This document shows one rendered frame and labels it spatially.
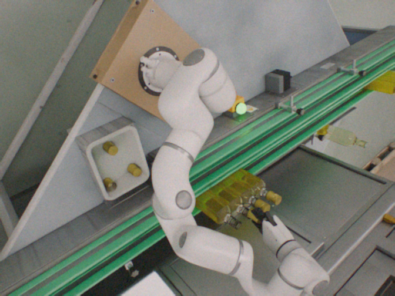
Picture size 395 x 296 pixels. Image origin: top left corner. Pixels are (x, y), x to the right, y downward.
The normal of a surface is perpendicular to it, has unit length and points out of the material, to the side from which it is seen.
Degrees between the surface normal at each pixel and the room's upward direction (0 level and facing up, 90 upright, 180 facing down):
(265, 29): 0
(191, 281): 90
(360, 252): 90
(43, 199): 0
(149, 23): 0
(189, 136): 42
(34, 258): 90
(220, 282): 90
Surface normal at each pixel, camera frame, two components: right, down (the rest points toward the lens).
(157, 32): 0.62, 0.35
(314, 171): -0.16, -0.82
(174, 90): -0.41, -0.47
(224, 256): 0.26, -0.04
